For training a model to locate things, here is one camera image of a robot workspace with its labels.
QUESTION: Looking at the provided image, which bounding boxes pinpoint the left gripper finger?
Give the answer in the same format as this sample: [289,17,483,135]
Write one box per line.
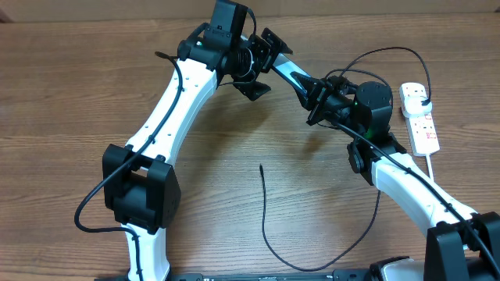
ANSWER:
[233,81,271,101]
[261,27,293,55]

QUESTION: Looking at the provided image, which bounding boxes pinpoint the black USB charging cable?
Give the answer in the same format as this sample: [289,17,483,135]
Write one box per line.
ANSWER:
[259,46,433,272]

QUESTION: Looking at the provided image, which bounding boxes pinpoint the Samsung Galaxy smartphone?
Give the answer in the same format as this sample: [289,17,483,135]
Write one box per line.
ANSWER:
[272,53,310,97]

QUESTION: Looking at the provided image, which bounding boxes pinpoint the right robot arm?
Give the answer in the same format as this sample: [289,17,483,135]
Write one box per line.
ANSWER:
[291,72,499,280]

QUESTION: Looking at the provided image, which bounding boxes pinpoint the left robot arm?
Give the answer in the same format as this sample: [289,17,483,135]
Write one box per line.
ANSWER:
[102,1,291,280]

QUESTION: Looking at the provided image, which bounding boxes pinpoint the white charger plug adapter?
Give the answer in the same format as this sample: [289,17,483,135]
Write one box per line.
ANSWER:
[402,96,433,119]

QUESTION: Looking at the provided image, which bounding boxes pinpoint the white power strip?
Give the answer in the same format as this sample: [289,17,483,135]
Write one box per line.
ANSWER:
[398,82,440,156]

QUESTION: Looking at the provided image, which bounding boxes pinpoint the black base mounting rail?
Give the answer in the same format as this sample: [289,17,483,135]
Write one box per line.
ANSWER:
[163,269,377,281]

